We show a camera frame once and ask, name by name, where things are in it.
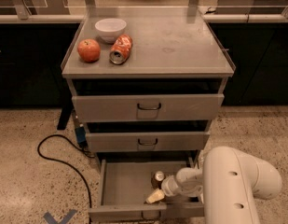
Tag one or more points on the blue power adapter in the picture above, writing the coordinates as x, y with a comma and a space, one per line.
81, 136

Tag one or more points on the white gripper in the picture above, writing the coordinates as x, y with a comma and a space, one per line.
169, 185

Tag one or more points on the dark counter cabinets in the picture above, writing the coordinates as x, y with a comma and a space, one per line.
33, 55

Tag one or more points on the grey drawer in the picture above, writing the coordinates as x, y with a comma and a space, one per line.
131, 142
125, 185
147, 107

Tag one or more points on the white bowl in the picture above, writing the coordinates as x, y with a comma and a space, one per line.
109, 30

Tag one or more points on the grey drawer cabinet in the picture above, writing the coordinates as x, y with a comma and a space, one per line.
173, 52

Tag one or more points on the brown orange drink can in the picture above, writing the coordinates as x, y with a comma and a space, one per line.
157, 179

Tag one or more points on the blue tape cross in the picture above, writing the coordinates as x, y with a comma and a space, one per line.
50, 219

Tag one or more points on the grey middle drawer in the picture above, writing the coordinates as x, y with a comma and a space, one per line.
131, 142

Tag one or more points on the crushed orange soda can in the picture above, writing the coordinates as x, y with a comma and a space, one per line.
120, 51

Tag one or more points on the red apple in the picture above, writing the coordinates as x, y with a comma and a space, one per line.
89, 50

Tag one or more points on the grey top drawer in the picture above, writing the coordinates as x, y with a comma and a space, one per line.
147, 107

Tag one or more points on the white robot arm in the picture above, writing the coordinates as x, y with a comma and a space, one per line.
229, 181

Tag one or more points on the grey bottom drawer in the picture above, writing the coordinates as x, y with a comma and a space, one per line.
125, 185

